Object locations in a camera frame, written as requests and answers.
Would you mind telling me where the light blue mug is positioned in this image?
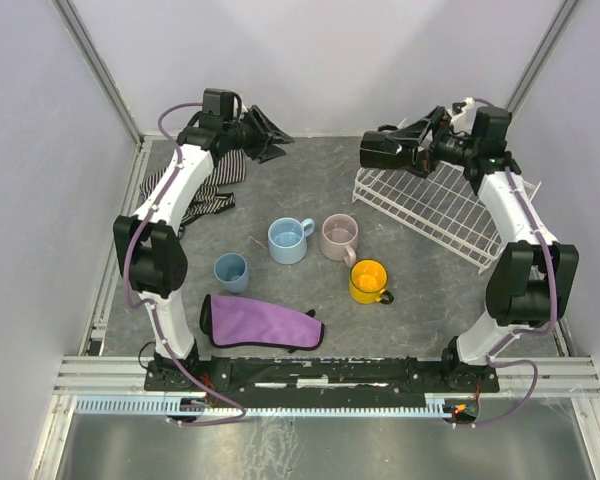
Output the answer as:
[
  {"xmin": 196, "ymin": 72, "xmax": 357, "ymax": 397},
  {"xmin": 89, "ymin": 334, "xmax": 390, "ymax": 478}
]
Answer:
[{"xmin": 267, "ymin": 217, "xmax": 315, "ymax": 265}]

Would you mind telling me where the small blue tumbler cup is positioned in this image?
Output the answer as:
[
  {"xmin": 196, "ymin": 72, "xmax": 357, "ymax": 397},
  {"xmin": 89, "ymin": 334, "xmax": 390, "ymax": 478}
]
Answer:
[{"xmin": 214, "ymin": 253, "xmax": 249, "ymax": 294}]

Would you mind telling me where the light blue cable duct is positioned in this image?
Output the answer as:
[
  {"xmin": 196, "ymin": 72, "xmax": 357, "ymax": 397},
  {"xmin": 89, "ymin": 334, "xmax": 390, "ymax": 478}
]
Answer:
[{"xmin": 73, "ymin": 392, "xmax": 456, "ymax": 416}]

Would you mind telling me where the black cup white interior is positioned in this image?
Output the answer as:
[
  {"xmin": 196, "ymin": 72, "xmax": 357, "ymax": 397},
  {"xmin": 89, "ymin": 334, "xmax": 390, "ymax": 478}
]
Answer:
[{"xmin": 359, "ymin": 131, "xmax": 414, "ymax": 170}]

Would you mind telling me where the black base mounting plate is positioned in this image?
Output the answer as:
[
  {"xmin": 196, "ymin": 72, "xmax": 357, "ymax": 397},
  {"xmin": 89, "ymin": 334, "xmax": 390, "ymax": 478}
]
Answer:
[{"xmin": 144, "ymin": 355, "xmax": 502, "ymax": 407}]

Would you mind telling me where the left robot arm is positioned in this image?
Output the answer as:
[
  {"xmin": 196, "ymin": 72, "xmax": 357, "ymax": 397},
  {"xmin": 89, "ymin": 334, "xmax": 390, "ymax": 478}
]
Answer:
[{"xmin": 113, "ymin": 88, "xmax": 294, "ymax": 381}]

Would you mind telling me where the striped cloth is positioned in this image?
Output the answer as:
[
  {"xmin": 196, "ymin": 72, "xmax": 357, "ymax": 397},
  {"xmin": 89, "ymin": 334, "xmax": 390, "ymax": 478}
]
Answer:
[{"xmin": 139, "ymin": 152, "xmax": 247, "ymax": 226}]

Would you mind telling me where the pink mug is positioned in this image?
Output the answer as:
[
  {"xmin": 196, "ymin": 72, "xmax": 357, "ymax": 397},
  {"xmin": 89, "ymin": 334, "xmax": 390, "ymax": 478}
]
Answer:
[{"xmin": 320, "ymin": 214, "xmax": 359, "ymax": 268}]

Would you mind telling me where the white wire dish rack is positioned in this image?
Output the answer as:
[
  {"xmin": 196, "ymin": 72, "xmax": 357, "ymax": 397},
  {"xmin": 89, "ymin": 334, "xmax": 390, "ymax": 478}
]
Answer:
[{"xmin": 351, "ymin": 162, "xmax": 542, "ymax": 276}]

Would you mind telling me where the yellow mug black handle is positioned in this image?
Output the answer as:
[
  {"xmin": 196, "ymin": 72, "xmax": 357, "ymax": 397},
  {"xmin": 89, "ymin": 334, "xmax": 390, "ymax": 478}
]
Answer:
[{"xmin": 349, "ymin": 259, "xmax": 394, "ymax": 305}]

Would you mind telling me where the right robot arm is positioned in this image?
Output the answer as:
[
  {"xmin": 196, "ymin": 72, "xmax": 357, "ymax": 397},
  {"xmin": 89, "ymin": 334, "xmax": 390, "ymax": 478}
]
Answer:
[{"xmin": 360, "ymin": 100, "xmax": 579, "ymax": 383}]

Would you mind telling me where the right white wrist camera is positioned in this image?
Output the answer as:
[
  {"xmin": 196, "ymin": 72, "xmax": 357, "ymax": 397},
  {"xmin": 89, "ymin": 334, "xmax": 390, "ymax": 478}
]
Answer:
[{"xmin": 449, "ymin": 97, "xmax": 484, "ymax": 132}]

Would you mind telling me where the purple cloth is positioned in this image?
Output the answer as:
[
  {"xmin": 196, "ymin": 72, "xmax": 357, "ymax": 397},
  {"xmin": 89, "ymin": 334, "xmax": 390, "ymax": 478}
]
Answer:
[{"xmin": 199, "ymin": 294, "xmax": 326, "ymax": 351}]

